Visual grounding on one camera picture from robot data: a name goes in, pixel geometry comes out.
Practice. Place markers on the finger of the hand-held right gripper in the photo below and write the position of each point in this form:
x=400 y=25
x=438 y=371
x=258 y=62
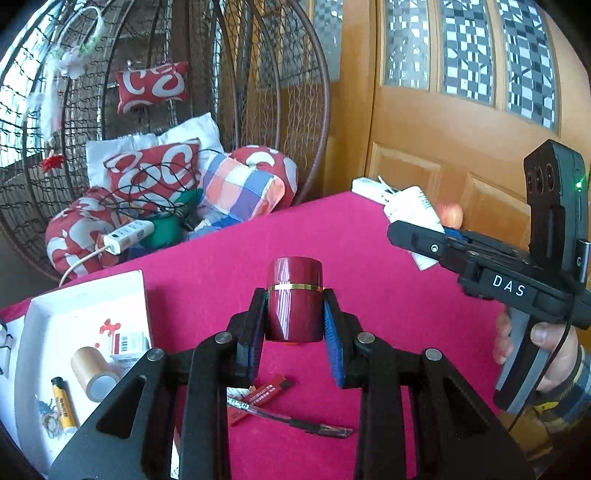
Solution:
x=455 y=234
x=425 y=244

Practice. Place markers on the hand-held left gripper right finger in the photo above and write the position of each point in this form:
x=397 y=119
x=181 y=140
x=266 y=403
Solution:
x=332 y=341

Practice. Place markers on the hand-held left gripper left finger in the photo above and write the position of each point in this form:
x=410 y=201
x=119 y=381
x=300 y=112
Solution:
x=253 y=337

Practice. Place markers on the white tube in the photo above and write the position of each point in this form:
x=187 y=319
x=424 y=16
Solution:
x=415 y=207

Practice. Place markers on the dark red cylinder container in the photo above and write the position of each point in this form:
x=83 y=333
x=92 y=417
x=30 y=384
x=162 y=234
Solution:
x=293 y=304

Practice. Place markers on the red pencil lead box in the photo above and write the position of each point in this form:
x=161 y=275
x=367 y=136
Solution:
x=258 y=397

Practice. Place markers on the clear black pen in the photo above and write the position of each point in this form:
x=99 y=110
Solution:
x=295 y=422

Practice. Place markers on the white tray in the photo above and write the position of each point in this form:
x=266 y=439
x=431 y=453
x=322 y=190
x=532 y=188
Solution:
x=69 y=304

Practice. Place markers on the person's right forearm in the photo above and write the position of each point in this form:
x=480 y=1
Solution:
x=568 y=406

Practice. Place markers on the person's right hand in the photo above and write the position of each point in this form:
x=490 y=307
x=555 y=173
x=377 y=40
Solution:
x=561 y=350

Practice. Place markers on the red apple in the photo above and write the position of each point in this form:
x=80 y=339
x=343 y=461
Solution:
x=450 y=214

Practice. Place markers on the pink tablecloth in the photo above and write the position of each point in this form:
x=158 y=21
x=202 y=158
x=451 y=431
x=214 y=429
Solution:
x=369 y=258

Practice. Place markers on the red white barcode box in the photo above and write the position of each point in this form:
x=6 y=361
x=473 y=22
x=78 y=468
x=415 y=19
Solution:
x=129 y=344

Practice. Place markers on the black adapter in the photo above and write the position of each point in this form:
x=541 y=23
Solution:
x=188 y=219

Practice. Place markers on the white power strip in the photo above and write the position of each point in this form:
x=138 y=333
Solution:
x=129 y=235

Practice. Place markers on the brown tape roll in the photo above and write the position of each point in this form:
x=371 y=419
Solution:
x=92 y=369

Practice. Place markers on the red white round cushion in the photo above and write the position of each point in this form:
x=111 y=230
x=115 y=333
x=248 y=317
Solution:
x=272 y=164

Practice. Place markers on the red white square cushion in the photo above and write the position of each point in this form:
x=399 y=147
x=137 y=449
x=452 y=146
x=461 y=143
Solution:
x=152 y=170

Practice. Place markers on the yellow lighter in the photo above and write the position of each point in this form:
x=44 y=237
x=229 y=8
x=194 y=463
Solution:
x=64 y=406

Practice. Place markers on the red white bolster cushion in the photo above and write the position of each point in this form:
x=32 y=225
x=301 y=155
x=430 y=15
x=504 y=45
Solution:
x=78 y=230

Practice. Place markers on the wicker hanging chair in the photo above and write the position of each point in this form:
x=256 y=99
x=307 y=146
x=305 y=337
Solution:
x=277 y=92

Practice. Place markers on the white pillow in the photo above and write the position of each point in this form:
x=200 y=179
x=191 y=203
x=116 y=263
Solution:
x=194 y=131

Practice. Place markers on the blue keyring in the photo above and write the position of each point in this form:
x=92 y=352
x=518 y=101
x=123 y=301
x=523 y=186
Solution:
x=48 y=415

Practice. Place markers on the eyeglasses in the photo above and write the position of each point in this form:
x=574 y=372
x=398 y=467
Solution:
x=4 y=350

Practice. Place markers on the red flower ornament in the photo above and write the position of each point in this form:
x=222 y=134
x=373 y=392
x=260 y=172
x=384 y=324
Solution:
x=51 y=163

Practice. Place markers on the small red white cushion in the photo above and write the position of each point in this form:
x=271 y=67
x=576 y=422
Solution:
x=152 y=85

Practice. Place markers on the white dreamcatcher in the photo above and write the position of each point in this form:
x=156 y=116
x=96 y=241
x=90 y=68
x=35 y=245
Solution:
x=74 y=62

